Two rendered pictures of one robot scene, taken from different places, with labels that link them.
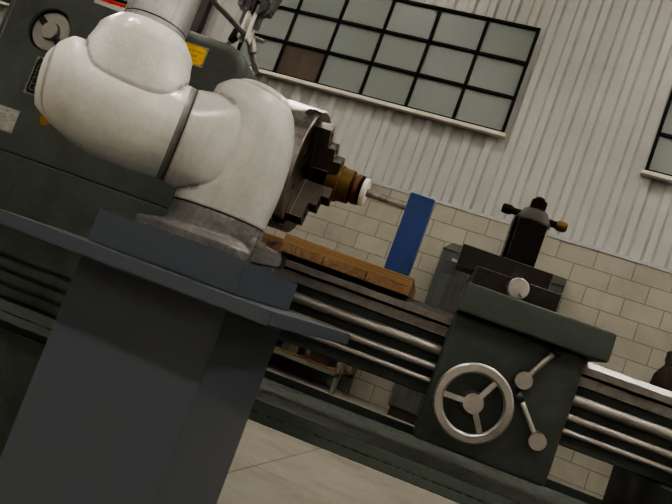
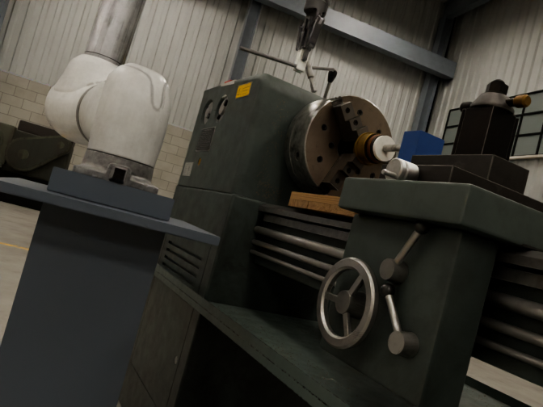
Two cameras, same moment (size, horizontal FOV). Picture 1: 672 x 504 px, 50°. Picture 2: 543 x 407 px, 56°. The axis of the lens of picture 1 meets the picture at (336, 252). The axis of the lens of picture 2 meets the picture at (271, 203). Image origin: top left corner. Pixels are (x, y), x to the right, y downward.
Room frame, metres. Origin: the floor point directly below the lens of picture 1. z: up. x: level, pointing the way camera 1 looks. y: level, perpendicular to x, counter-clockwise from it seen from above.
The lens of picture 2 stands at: (0.77, -0.97, 0.79)
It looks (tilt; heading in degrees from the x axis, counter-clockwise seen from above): 3 degrees up; 54
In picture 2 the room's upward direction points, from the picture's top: 15 degrees clockwise
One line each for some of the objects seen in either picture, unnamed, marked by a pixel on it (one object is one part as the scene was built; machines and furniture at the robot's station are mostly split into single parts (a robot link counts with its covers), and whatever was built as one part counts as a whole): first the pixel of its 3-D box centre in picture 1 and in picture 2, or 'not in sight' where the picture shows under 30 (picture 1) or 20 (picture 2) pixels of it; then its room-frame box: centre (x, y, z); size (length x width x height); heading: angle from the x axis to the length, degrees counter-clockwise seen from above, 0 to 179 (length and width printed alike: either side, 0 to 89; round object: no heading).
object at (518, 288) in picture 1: (517, 288); (396, 170); (1.44, -0.37, 0.95); 0.07 x 0.04 x 0.04; 171
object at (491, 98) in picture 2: (534, 217); (493, 104); (1.63, -0.39, 1.13); 0.08 x 0.08 x 0.03
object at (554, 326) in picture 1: (518, 325); (499, 234); (1.66, -0.45, 0.89); 0.53 x 0.30 x 0.06; 171
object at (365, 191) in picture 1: (386, 199); (398, 148); (1.76, -0.07, 1.08); 0.13 x 0.07 x 0.07; 81
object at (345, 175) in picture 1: (344, 185); (372, 148); (1.77, 0.04, 1.08); 0.09 x 0.09 x 0.09; 81
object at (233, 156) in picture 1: (237, 149); (131, 113); (1.16, 0.21, 0.97); 0.18 x 0.16 x 0.22; 106
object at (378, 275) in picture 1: (353, 272); (376, 220); (1.76, -0.06, 0.88); 0.36 x 0.30 x 0.04; 171
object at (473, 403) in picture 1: (498, 395); (391, 297); (1.47, -0.40, 0.73); 0.27 x 0.12 x 0.27; 81
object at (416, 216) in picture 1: (407, 242); (413, 179); (1.74, -0.15, 1.00); 0.08 x 0.06 x 0.23; 171
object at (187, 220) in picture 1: (223, 236); (117, 170); (1.16, 0.18, 0.83); 0.22 x 0.18 x 0.06; 74
